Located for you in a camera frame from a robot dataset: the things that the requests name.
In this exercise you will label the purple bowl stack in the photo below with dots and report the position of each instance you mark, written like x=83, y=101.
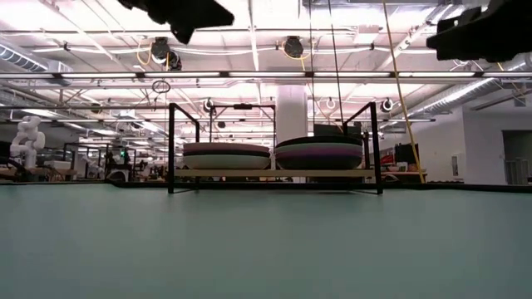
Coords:
x=318, y=164

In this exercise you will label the green table mat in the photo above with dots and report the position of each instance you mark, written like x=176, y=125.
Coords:
x=266, y=249

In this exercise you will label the dark blue plate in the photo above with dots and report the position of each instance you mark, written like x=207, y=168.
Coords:
x=226, y=154

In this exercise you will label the pink plate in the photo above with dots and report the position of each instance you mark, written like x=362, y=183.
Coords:
x=226, y=145

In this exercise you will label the black metal frame station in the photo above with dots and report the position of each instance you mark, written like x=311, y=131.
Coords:
x=99, y=160
x=243, y=106

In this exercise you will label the grey door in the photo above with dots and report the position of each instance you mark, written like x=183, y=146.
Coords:
x=517, y=158

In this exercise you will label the small black ceiling reel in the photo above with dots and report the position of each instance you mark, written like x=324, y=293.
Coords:
x=208, y=104
x=386, y=104

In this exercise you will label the wooden shelf with black frame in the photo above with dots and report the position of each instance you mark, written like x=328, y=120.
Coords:
x=274, y=173

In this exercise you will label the silver ventilation duct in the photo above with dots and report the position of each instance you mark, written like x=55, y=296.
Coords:
x=29, y=62
x=457, y=95

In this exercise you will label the white column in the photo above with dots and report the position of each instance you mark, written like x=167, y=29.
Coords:
x=292, y=112

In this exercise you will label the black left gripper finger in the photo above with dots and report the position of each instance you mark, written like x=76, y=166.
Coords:
x=199, y=16

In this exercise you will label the ceiling light bar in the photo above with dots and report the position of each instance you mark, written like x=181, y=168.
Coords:
x=266, y=74

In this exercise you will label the white robot figure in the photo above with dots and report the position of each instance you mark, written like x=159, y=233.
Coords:
x=27, y=141

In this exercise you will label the purple plate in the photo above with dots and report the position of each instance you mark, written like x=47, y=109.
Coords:
x=318, y=154
x=226, y=150

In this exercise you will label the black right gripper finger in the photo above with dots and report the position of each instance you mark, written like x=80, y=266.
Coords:
x=461, y=39

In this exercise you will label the small black monitor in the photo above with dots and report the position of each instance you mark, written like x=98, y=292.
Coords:
x=406, y=153

